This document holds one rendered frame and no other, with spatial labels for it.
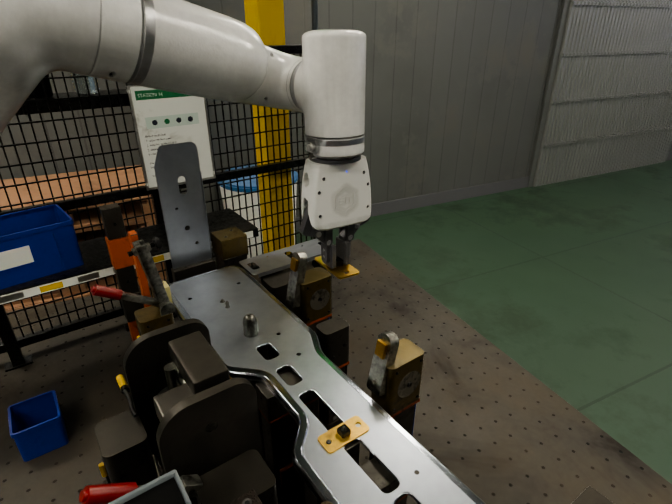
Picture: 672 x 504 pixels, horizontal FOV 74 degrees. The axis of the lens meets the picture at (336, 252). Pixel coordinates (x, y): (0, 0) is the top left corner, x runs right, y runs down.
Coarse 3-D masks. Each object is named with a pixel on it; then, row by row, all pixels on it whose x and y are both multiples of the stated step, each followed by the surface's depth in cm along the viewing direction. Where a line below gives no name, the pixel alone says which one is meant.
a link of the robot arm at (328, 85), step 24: (312, 48) 56; (336, 48) 55; (360, 48) 57; (312, 72) 57; (336, 72) 56; (360, 72) 58; (312, 96) 59; (336, 96) 58; (360, 96) 59; (312, 120) 60; (336, 120) 59; (360, 120) 61
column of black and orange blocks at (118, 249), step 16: (112, 208) 112; (112, 224) 113; (112, 240) 114; (128, 240) 117; (112, 256) 116; (128, 256) 118; (128, 272) 120; (128, 288) 121; (128, 304) 123; (128, 320) 125
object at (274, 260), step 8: (312, 240) 142; (288, 248) 137; (296, 248) 137; (304, 248) 137; (312, 248) 137; (320, 248) 137; (256, 256) 132; (264, 256) 132; (272, 256) 132; (280, 256) 132; (312, 256) 132; (256, 264) 127; (264, 264) 127; (272, 264) 127; (280, 264) 127; (288, 264) 128; (256, 272) 123; (264, 272) 124; (272, 272) 125
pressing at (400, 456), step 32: (192, 288) 116; (224, 288) 116; (256, 288) 116; (224, 320) 103; (288, 320) 103; (224, 352) 93; (256, 352) 93; (288, 352) 93; (320, 352) 93; (320, 384) 84; (352, 384) 85; (352, 416) 77; (384, 416) 78; (320, 448) 72; (384, 448) 72; (416, 448) 72; (320, 480) 66; (352, 480) 66; (416, 480) 66; (448, 480) 66
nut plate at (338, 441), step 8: (344, 424) 74; (352, 424) 76; (360, 424) 76; (328, 432) 74; (336, 432) 74; (344, 432) 73; (352, 432) 74; (360, 432) 74; (320, 440) 73; (336, 440) 73; (344, 440) 73; (352, 440) 73; (328, 448) 71; (336, 448) 71
